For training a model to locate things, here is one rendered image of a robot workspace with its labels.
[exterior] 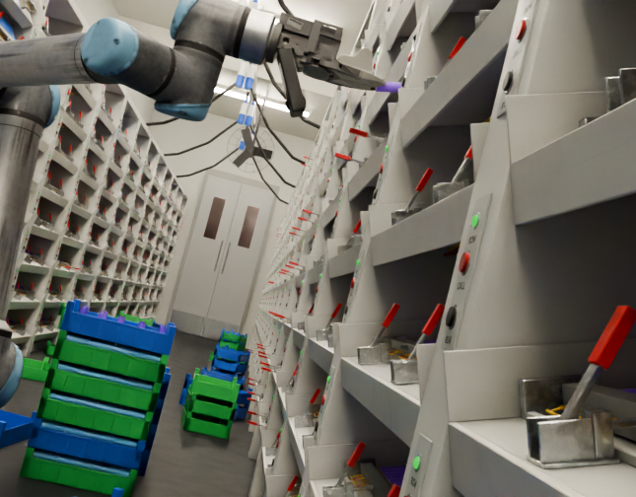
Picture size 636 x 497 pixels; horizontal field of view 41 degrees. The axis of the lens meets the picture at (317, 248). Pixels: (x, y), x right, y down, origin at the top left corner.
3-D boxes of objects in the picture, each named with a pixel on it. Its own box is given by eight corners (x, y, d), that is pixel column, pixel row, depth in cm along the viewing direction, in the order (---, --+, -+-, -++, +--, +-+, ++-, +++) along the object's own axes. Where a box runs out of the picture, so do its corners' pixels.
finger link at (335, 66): (361, 67, 144) (312, 52, 144) (358, 75, 144) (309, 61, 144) (359, 75, 148) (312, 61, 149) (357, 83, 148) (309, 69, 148)
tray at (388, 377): (424, 461, 69) (412, 292, 70) (342, 387, 129) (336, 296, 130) (663, 442, 71) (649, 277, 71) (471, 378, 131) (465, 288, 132)
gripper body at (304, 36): (347, 29, 145) (280, 7, 144) (333, 75, 144) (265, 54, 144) (342, 41, 153) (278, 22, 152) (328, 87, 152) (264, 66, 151)
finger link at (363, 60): (394, 53, 145) (343, 38, 146) (385, 86, 145) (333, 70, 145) (392, 59, 149) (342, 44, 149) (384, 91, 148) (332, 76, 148)
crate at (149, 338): (59, 329, 227) (67, 300, 227) (67, 324, 247) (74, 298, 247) (169, 355, 232) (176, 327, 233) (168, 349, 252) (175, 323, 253)
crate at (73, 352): (51, 358, 226) (59, 329, 227) (59, 351, 246) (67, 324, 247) (161, 384, 231) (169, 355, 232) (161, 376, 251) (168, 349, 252)
